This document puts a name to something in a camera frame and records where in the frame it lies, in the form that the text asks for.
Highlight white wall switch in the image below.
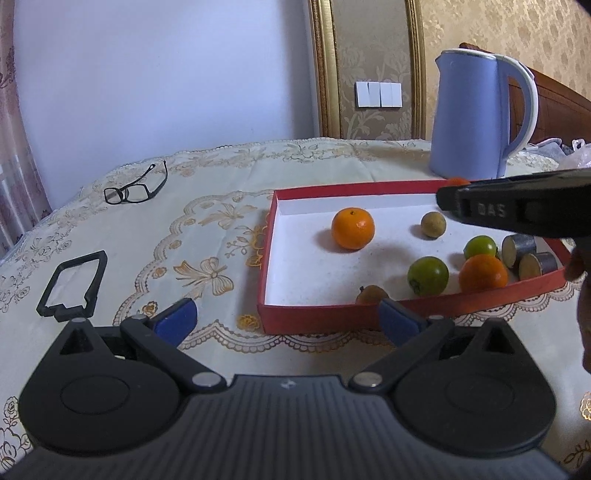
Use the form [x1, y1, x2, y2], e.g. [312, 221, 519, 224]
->
[355, 80, 402, 109]

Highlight small brown stemmed pear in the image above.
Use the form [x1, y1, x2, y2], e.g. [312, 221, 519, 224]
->
[355, 285, 389, 305]

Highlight wooden bed headboard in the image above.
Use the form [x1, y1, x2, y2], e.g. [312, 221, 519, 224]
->
[459, 42, 591, 144]

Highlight clear plastic bag of walnuts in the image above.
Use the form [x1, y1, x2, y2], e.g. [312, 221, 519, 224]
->
[556, 138, 591, 171]

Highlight green round citrus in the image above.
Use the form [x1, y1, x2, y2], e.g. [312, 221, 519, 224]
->
[407, 257, 450, 297]
[463, 235, 498, 260]

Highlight blue electric kettle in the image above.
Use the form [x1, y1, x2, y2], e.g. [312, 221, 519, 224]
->
[429, 48, 540, 181]

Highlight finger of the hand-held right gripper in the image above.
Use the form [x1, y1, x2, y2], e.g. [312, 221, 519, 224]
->
[436, 168, 591, 238]

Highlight black plastic bracket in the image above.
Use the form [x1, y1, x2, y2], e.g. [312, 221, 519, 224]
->
[37, 250, 108, 322]

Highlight black eyeglasses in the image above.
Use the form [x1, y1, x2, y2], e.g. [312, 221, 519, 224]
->
[104, 160, 168, 205]

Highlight red shallow box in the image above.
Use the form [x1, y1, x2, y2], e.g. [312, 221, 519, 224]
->
[257, 179, 573, 335]

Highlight gold wall frame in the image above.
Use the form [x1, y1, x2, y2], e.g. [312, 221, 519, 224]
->
[308, 0, 428, 139]

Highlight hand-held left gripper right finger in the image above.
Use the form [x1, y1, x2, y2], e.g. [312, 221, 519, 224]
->
[348, 298, 525, 395]

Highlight patterned pink curtain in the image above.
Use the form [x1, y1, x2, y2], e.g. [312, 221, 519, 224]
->
[0, 0, 54, 259]

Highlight grey cloth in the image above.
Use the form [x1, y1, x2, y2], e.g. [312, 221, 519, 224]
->
[526, 138, 564, 158]

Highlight person's right hand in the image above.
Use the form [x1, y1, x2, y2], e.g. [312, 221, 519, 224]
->
[566, 240, 591, 374]

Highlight dark sugarcane piece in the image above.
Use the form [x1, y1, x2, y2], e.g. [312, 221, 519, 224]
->
[518, 252, 559, 281]
[501, 234, 537, 270]

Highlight small brown kiwi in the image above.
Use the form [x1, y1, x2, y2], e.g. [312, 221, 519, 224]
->
[420, 211, 445, 239]

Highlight orange mandarin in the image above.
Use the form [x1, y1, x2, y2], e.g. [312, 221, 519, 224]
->
[331, 208, 376, 251]
[458, 254, 509, 294]

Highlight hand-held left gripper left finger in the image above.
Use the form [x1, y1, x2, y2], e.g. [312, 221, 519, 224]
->
[58, 298, 229, 395]

